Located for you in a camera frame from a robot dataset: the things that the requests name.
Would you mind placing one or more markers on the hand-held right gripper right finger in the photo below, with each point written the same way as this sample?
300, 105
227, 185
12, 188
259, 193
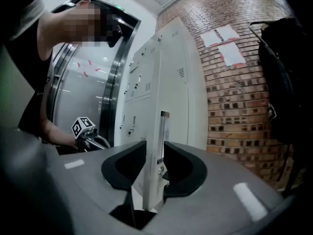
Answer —
188, 177

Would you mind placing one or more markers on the grey metal locker cabinet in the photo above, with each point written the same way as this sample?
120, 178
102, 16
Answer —
171, 82

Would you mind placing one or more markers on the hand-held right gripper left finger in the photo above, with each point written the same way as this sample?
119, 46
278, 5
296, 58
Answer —
115, 172

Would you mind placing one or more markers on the white paper sheet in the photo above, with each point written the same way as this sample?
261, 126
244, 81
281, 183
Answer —
231, 54
210, 39
228, 32

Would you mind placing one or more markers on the person's head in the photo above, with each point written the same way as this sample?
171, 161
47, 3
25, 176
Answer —
83, 23

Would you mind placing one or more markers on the person's left forearm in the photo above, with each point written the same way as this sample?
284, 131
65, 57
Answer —
56, 133

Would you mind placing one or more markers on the person's black clothing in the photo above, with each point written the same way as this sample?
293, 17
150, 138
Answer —
34, 82

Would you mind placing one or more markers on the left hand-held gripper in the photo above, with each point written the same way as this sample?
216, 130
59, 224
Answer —
82, 127

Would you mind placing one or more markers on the black backpack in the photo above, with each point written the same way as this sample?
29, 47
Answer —
283, 82

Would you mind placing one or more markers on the black metal tube rack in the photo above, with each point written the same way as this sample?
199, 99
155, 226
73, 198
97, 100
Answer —
254, 32

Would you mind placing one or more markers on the steel lift door frame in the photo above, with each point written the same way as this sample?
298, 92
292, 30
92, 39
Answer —
115, 70

